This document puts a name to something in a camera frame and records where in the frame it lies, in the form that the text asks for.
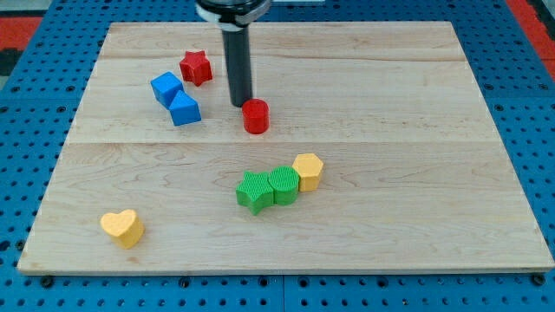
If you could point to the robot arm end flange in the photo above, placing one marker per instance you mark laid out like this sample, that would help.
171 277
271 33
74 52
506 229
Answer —
232 15

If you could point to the blue triangle block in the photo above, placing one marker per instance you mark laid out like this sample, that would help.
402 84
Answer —
184 109

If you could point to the blue cube block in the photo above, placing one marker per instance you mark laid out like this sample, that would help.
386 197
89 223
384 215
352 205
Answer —
165 87

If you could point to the green cylinder block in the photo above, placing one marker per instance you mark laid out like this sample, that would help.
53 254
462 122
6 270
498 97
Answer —
284 181

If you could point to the yellow hexagon block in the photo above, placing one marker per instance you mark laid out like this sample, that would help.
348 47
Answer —
309 169

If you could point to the green star block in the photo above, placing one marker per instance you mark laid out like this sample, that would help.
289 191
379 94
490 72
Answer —
255 192

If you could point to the red cylinder block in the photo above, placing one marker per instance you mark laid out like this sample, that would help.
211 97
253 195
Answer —
256 116

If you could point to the wooden board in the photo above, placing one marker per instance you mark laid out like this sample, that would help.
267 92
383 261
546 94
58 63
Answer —
415 179

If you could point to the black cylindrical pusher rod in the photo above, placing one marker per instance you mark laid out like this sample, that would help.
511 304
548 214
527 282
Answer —
238 65

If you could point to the red star block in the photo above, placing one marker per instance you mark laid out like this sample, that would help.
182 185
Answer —
196 68

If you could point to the yellow heart block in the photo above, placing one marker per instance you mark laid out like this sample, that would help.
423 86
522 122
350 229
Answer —
124 228

